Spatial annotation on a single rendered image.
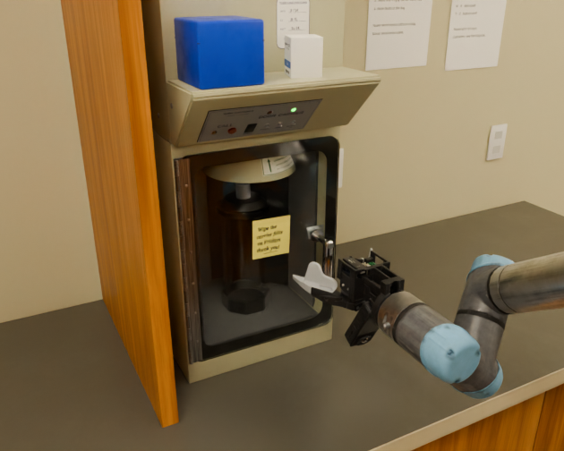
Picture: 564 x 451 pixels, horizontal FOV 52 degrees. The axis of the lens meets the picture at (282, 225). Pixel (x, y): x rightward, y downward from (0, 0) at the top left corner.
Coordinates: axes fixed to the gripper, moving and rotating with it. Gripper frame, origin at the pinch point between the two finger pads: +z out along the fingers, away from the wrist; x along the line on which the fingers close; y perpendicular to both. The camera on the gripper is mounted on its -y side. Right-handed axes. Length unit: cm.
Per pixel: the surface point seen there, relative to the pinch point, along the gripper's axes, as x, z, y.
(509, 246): -76, 21, -20
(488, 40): -84, 49, 34
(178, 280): 26.7, 7.2, 1.0
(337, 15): -3.7, 5.6, 44.8
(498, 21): -87, 49, 39
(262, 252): 11.4, 4.3, 4.3
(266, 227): 10.6, 4.4, 9.2
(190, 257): 25.2, 4.4, 6.5
